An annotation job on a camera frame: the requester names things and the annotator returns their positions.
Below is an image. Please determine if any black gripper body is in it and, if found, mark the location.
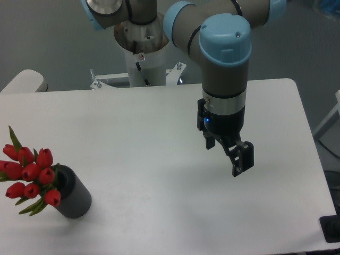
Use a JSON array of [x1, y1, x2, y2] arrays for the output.
[[197, 99, 245, 140]]

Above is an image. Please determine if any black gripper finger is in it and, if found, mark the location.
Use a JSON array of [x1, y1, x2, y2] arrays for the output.
[[202, 131, 216, 149], [217, 135, 254, 177]]

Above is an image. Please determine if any red tulip bouquet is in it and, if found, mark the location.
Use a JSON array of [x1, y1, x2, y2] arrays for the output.
[[1, 126, 62, 216]]

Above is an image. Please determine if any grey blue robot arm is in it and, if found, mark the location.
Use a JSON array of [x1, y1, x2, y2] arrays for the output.
[[82, 1, 286, 176]]

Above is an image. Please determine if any dark grey ribbed vase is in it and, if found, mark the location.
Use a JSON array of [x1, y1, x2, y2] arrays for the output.
[[56, 165, 92, 219]]

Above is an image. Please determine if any black table corner device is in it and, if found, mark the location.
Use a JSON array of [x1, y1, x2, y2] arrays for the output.
[[319, 215, 339, 243]]

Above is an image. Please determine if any white chair armrest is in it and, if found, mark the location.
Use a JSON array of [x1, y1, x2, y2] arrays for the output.
[[1, 69, 48, 95]]

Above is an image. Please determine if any white frame at right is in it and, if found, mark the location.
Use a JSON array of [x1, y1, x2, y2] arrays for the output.
[[312, 90, 339, 140]]

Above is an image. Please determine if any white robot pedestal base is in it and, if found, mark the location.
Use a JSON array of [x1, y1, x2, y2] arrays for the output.
[[90, 16, 186, 90]]

